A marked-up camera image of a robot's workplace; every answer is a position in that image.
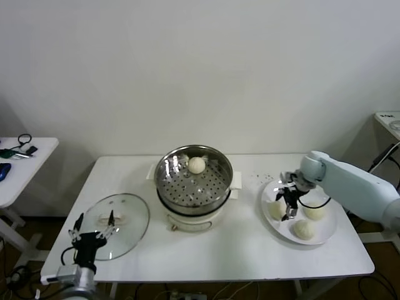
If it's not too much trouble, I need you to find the white steamed baozi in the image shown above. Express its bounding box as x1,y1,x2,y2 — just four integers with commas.
268,201,288,221
187,156,206,174
303,201,328,221
292,219,316,241

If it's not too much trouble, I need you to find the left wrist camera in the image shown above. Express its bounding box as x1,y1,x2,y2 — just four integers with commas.
56,265,79,281

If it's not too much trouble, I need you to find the blue computer mouse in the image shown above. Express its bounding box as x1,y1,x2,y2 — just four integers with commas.
0,162,13,182

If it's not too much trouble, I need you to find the round glass pot lid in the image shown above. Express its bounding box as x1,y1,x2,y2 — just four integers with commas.
77,192,151,261

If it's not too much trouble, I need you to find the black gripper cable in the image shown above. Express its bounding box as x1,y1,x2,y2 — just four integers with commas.
61,246,79,266
298,196,332,209

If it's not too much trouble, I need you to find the white side table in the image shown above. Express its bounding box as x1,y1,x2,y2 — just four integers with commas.
374,111,400,141
0,137,59,262

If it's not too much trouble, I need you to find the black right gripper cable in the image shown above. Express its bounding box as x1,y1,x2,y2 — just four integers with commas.
298,196,332,209

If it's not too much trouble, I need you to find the white round plate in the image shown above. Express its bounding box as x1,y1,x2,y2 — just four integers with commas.
260,178,338,245

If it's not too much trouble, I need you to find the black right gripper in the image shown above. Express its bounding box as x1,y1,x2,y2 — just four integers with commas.
274,180,309,222

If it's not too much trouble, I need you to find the black power cable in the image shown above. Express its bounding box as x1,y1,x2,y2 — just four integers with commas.
367,143,395,176

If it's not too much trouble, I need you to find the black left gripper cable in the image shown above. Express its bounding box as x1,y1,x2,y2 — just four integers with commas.
61,246,79,266

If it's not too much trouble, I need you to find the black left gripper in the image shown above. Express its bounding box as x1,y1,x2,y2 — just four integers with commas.
68,209,116,266

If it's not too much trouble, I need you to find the perforated steel steamer basket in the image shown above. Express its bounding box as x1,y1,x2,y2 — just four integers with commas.
146,144,243,217

